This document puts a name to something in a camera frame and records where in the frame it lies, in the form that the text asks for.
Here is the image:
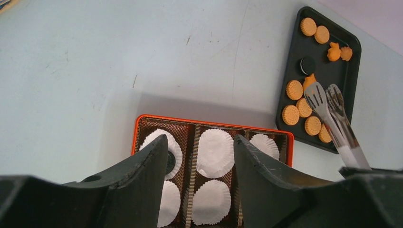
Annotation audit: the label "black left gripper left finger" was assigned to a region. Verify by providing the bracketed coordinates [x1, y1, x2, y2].
[0, 150, 164, 228]

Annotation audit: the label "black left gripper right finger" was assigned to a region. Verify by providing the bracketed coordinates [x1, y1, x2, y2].
[234, 135, 403, 228]

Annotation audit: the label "black sandwich cookie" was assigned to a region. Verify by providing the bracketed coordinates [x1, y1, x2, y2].
[165, 151, 176, 175]
[299, 56, 316, 75]

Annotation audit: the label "orange cookie box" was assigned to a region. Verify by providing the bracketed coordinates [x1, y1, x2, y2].
[132, 114, 294, 228]

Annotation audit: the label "metal tongs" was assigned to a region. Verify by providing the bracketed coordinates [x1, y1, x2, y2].
[304, 82, 371, 170]

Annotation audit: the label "black cookie tray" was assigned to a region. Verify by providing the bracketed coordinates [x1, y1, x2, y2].
[276, 6, 362, 154]

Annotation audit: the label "round orange cookie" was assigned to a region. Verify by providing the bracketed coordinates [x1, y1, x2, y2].
[314, 25, 330, 44]
[282, 105, 300, 126]
[296, 97, 312, 118]
[286, 80, 303, 100]
[304, 116, 322, 136]
[300, 17, 317, 37]
[318, 124, 332, 143]

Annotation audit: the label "white paper cup liner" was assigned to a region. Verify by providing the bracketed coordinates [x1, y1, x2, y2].
[157, 180, 181, 228]
[196, 129, 234, 179]
[192, 180, 231, 226]
[250, 134, 280, 160]
[139, 128, 183, 181]

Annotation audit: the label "star orange cookie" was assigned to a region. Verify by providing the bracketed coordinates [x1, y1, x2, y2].
[302, 73, 317, 91]

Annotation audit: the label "small flower orange cookie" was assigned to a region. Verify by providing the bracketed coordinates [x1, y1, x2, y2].
[340, 47, 353, 62]

